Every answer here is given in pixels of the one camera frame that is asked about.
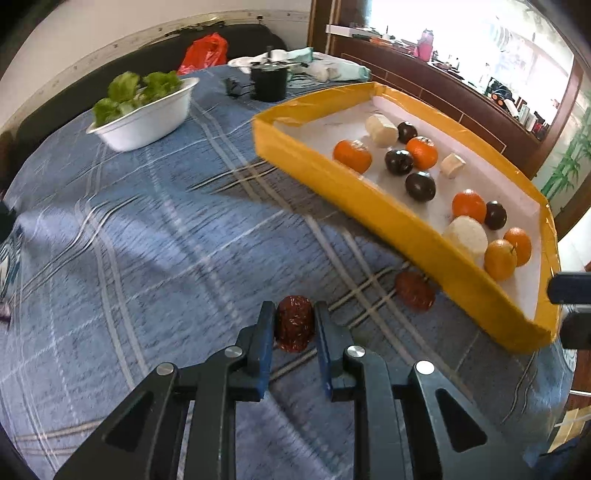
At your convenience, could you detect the yellow white tray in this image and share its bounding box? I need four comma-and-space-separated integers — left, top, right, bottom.
252, 82, 560, 354

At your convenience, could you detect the blue plaid tablecloth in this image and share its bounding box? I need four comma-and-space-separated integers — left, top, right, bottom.
1, 67, 574, 479

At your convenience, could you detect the black cup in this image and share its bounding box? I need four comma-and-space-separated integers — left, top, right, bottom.
250, 47, 290, 103

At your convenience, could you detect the pink bottle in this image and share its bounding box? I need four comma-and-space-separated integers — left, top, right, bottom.
415, 29, 434, 62

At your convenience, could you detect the big orange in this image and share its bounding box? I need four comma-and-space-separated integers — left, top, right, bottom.
503, 227, 533, 267

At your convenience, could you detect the small white yam piece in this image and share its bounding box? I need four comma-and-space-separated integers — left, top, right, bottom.
441, 153, 466, 179

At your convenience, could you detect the green lettuce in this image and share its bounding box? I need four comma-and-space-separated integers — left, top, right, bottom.
92, 71, 182, 127

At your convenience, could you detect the red plastic bag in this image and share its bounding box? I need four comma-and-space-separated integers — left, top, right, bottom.
177, 33, 228, 75

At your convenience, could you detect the red date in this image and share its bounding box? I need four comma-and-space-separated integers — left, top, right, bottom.
274, 295, 315, 353
394, 270, 436, 312

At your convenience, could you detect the small dark plum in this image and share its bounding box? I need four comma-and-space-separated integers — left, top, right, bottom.
398, 121, 418, 144

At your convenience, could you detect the orange mandarin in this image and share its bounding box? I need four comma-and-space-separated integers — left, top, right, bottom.
406, 136, 439, 171
332, 140, 373, 174
452, 189, 487, 224

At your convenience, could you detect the large white yam chunk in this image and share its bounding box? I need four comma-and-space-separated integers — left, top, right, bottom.
442, 216, 489, 264

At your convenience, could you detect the white bowl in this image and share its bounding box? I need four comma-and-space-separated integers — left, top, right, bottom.
86, 77, 199, 152

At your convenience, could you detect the yellowish mandarin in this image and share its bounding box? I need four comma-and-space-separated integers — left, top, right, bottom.
484, 239, 518, 282

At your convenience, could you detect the black sofa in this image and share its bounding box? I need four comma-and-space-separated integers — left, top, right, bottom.
13, 22, 287, 159

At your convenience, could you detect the white crumpled cloth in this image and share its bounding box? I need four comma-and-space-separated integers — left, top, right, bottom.
228, 47, 370, 84

